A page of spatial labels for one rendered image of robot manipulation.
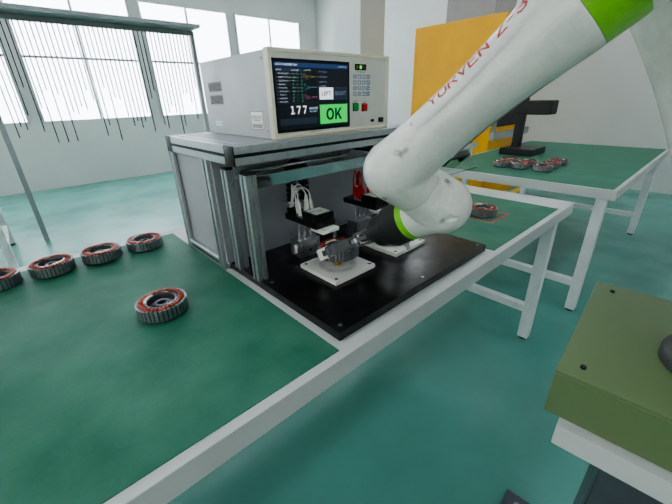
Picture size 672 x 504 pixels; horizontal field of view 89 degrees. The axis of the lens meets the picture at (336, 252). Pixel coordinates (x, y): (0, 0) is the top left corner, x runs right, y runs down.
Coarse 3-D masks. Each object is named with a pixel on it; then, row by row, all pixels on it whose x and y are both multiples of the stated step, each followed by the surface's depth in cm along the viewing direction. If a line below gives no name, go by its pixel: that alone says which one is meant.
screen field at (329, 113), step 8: (328, 104) 95; (336, 104) 96; (344, 104) 98; (320, 112) 94; (328, 112) 95; (336, 112) 97; (344, 112) 99; (320, 120) 94; (328, 120) 96; (336, 120) 98; (344, 120) 100
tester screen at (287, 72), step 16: (288, 64) 83; (304, 64) 86; (320, 64) 89; (288, 80) 84; (304, 80) 87; (320, 80) 91; (336, 80) 94; (288, 96) 86; (304, 96) 89; (288, 112) 87; (288, 128) 88
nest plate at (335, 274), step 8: (304, 264) 97; (312, 264) 97; (320, 264) 96; (328, 264) 96; (344, 264) 96; (352, 264) 96; (360, 264) 96; (368, 264) 96; (312, 272) 94; (320, 272) 92; (328, 272) 92; (336, 272) 92; (344, 272) 92; (352, 272) 92; (360, 272) 93; (328, 280) 89; (336, 280) 88; (344, 280) 89
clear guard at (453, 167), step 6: (366, 150) 103; (462, 150) 104; (468, 156) 104; (450, 162) 97; (456, 162) 99; (462, 162) 100; (468, 162) 102; (474, 162) 104; (444, 168) 94; (450, 168) 96; (456, 168) 97; (462, 168) 99; (468, 168) 100; (450, 174) 94
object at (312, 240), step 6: (306, 234) 106; (312, 234) 106; (294, 240) 103; (300, 240) 102; (306, 240) 102; (312, 240) 104; (318, 240) 106; (300, 246) 101; (306, 246) 103; (312, 246) 105; (300, 252) 102; (306, 252) 104; (312, 252) 105
